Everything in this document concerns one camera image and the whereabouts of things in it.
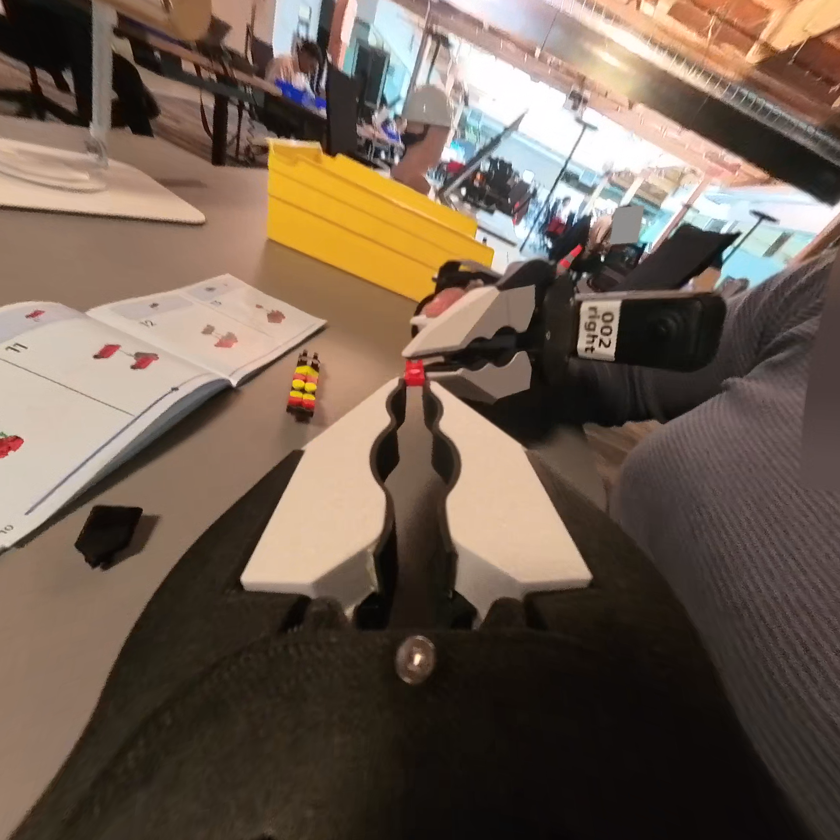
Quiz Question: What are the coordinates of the person's dark grey clothing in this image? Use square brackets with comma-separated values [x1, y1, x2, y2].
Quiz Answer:
[617, 374, 840, 840]

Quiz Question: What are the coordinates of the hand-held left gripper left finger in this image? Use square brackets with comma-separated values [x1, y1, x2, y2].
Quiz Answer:
[240, 381, 404, 619]

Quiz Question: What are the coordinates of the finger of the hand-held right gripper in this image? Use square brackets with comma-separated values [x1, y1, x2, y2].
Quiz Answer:
[430, 350, 534, 406]
[400, 285, 534, 362]

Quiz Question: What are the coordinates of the black red yellow lego assembly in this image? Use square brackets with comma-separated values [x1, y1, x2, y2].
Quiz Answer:
[285, 351, 322, 422]

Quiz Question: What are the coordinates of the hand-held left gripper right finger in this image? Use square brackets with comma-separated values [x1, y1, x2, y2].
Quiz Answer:
[425, 382, 595, 622]

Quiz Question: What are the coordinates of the wooden book stand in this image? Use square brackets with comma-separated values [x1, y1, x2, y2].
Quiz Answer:
[0, 0, 214, 225]

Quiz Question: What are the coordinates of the lego instruction booklet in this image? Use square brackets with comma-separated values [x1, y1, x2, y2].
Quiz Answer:
[0, 274, 328, 552]

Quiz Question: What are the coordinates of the person's right hand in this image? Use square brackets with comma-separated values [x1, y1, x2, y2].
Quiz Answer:
[419, 287, 475, 324]

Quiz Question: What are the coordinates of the yellow plastic bin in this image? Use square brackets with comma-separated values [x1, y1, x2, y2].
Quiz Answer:
[266, 138, 494, 304]

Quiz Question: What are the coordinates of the black computer monitor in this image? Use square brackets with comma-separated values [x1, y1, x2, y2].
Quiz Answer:
[325, 66, 361, 157]

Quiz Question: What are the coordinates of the small black lego piece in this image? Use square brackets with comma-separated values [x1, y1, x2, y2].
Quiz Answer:
[74, 504, 144, 571]

